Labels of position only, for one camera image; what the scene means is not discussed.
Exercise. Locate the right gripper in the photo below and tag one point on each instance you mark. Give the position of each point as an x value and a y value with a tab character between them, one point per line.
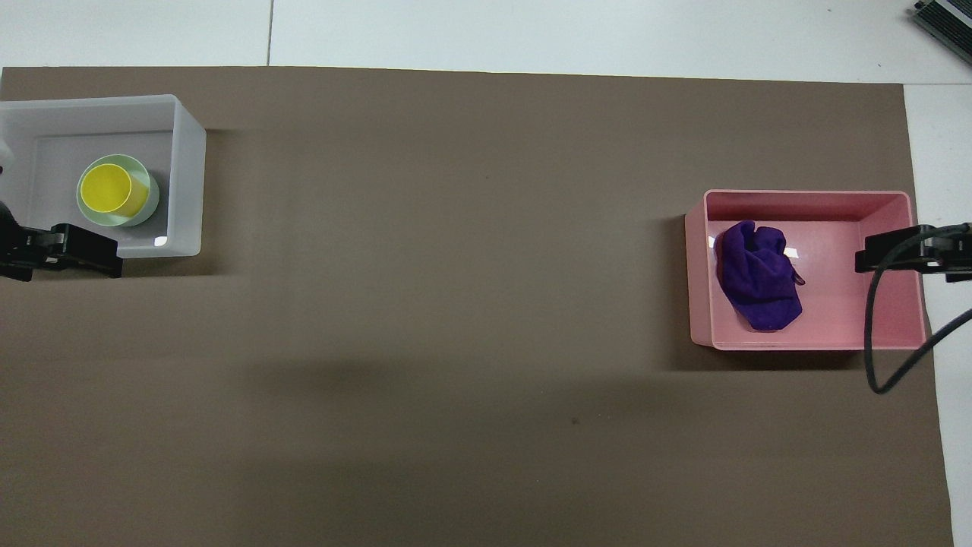
951	254

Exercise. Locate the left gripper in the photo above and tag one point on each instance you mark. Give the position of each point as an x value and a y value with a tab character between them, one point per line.
7	251

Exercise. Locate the pink plastic box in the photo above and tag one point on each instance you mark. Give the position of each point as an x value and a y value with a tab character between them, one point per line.
835	304

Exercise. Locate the translucent white plastic box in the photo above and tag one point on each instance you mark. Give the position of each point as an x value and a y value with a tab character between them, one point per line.
186	175

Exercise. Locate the light green cup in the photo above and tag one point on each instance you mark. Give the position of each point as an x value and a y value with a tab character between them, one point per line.
89	214

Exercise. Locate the yellow cup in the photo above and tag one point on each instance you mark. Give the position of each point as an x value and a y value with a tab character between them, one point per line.
106	188

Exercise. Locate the purple cloth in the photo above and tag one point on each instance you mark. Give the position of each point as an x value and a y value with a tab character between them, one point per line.
755	281

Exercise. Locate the dark striped object at corner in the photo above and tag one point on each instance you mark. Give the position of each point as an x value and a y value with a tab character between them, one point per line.
945	19

